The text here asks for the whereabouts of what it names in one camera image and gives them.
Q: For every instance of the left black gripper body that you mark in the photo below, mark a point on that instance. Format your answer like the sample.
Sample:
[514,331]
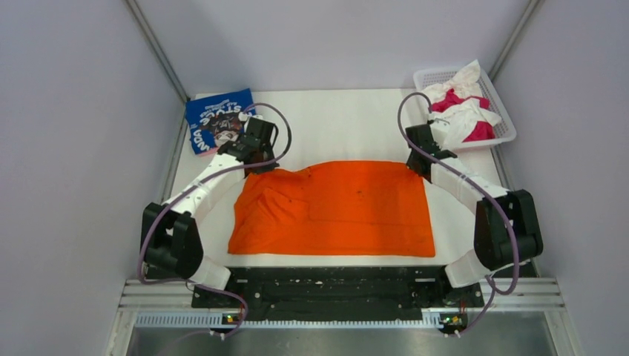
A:
[268,150]

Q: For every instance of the folded blue printed t-shirt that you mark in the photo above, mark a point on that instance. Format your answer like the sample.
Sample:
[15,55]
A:
[213,120]

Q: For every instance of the white and pink crumpled t-shirt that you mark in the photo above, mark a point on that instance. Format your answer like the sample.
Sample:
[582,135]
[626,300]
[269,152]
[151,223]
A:
[460,101]

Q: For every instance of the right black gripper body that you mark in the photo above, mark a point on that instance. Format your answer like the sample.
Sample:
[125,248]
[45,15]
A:
[409,160]

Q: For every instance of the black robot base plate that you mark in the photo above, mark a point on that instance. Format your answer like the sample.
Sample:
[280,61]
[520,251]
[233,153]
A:
[337,294]

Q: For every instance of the white plastic basket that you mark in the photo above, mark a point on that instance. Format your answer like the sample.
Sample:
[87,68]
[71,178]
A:
[504,132]

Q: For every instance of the folded pink t-shirt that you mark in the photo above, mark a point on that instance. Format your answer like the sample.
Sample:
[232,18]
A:
[208,152]

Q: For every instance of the aluminium rail frame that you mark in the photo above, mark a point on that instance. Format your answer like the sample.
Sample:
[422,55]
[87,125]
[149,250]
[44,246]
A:
[169,305]

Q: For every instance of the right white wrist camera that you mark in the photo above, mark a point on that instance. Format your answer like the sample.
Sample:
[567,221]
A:
[440,131]

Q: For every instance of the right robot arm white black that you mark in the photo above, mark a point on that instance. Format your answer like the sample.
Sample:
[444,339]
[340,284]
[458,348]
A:
[506,230]

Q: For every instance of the orange t-shirt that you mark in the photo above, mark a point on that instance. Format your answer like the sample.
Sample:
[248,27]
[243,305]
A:
[341,208]

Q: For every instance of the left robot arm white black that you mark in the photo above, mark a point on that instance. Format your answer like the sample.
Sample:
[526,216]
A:
[171,239]

